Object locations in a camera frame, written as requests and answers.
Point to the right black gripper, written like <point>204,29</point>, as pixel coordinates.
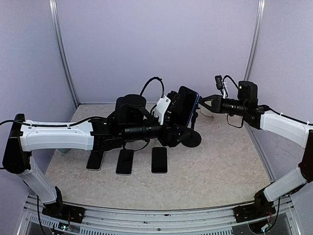
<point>216,104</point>

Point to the black tripod stand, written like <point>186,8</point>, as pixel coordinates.
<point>194,139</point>

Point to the cream ceramic mug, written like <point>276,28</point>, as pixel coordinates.
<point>206,113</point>

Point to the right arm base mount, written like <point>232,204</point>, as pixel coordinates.
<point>251,212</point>

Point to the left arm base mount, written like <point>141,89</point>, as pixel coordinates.
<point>65,212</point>

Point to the light blue mug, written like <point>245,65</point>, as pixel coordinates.
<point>64,151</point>

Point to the aluminium frame post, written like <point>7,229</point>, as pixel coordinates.
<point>255,39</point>
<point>62,52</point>

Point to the blue phone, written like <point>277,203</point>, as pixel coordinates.
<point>187,104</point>

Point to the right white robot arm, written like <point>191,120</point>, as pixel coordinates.
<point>262,117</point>

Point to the left aluminium frame post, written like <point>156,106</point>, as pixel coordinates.
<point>62,52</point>

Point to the right aluminium frame post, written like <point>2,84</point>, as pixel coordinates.
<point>255,39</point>

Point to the black phone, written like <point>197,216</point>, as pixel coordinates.
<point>159,160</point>
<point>125,162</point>

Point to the front aluminium rail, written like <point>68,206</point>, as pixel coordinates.
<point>108,221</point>

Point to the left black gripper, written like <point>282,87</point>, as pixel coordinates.
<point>173,139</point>

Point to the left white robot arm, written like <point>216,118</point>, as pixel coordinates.
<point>130,121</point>

